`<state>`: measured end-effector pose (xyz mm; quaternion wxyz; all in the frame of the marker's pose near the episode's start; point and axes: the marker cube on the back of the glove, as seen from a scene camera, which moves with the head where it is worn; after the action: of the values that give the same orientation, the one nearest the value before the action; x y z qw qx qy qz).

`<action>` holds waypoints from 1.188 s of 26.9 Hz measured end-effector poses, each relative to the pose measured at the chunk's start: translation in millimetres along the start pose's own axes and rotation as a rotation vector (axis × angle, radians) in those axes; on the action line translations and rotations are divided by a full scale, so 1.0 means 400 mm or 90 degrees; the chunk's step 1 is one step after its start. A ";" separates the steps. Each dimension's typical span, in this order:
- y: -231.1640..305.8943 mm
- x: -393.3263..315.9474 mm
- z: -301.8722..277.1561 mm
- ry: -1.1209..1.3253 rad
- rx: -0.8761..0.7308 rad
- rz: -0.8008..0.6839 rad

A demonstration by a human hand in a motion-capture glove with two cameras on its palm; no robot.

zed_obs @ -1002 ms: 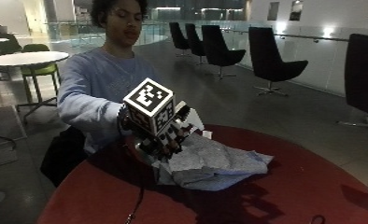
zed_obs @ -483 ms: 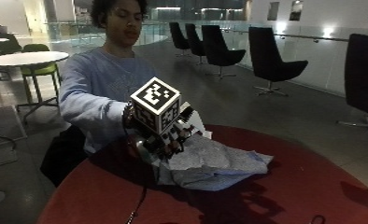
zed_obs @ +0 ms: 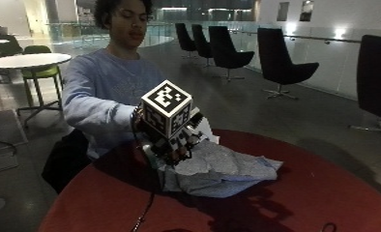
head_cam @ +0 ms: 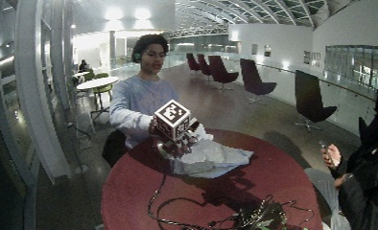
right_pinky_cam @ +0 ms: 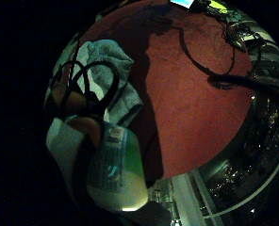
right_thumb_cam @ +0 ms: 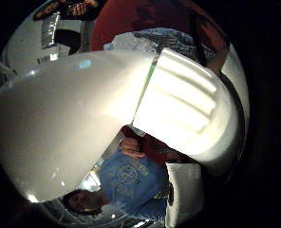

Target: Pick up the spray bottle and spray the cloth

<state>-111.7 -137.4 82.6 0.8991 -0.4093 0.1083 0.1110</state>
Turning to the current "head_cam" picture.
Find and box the white curved column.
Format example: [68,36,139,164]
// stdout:
[13,0,73,186]

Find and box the black cable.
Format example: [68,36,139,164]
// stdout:
[145,173,320,230]

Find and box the white marker cube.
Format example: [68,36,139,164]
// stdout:
[153,99,193,142]

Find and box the wall handrail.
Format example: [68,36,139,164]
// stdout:
[257,62,378,103]

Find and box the the person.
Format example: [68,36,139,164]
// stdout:
[108,33,183,150]

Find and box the white round table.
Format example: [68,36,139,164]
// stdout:
[76,76,120,117]

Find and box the dark red lounge chair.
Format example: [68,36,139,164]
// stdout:
[238,57,278,104]
[185,52,204,77]
[294,69,338,132]
[196,53,215,78]
[207,55,240,91]

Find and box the group of wall pictures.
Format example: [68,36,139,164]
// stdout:
[302,50,324,68]

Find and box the black chair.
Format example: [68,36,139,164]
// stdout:
[101,128,129,169]

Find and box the white cloth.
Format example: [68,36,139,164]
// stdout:
[171,124,256,179]

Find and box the bundle of electronics and wires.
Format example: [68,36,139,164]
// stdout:
[233,195,290,230]

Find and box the glass window wall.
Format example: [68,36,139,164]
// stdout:
[324,44,378,91]

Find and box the green chair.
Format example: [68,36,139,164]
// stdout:
[81,69,96,81]
[92,72,115,104]

